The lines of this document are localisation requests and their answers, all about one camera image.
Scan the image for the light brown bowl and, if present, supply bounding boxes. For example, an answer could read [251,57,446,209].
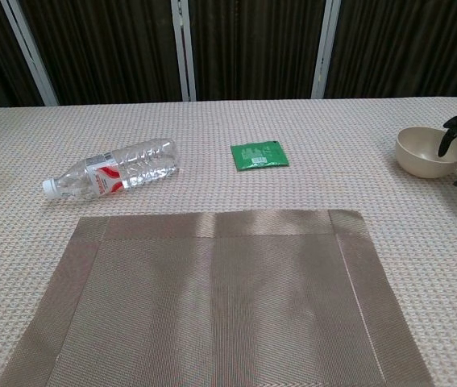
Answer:
[394,127,457,179]

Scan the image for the brown woven placemat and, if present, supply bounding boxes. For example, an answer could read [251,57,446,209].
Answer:
[0,209,434,387]

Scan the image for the green sachet packet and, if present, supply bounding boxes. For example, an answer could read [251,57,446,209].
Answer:
[230,139,290,173]

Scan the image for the clear plastic water bottle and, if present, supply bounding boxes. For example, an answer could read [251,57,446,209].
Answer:
[42,138,181,201]

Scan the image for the beige woven tablecloth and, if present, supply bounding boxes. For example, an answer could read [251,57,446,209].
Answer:
[0,95,457,387]

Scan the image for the white partition frame post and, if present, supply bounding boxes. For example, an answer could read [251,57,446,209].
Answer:
[0,0,60,107]
[310,0,342,100]
[170,0,197,102]

